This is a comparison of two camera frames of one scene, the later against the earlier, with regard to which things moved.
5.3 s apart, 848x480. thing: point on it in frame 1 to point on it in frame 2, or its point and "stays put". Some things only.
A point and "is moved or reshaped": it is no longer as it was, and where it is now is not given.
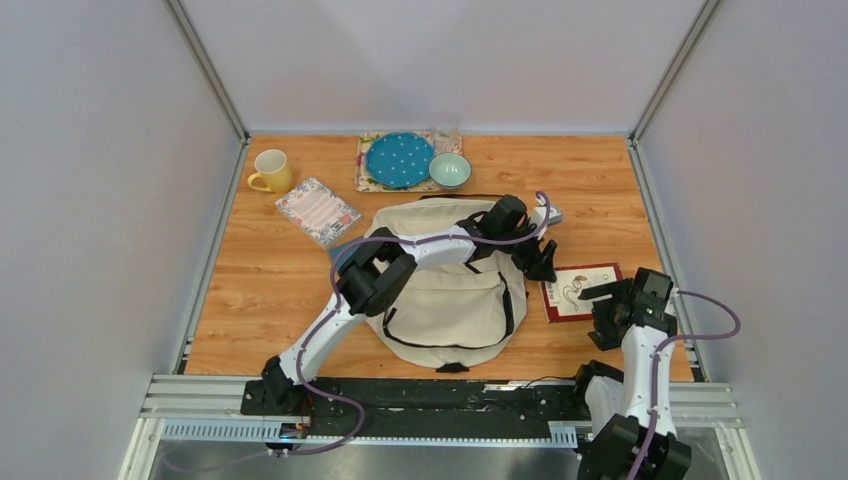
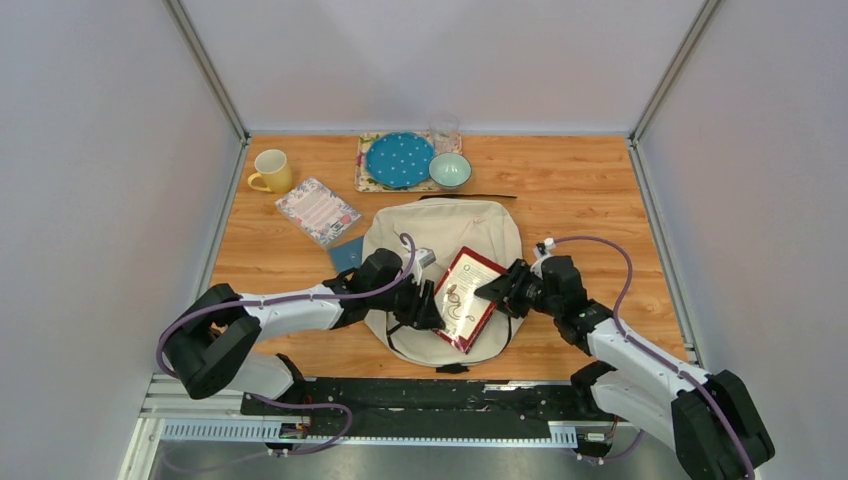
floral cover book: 318,211 stays put
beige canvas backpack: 452,313 stays put
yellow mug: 275,171 stays put
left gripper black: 544,268 to 423,313
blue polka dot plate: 399,159 stays put
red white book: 561,297 is moved or reshaped
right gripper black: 604,335 to 507,287
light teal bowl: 449,169 stays put
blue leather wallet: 334,253 stays put
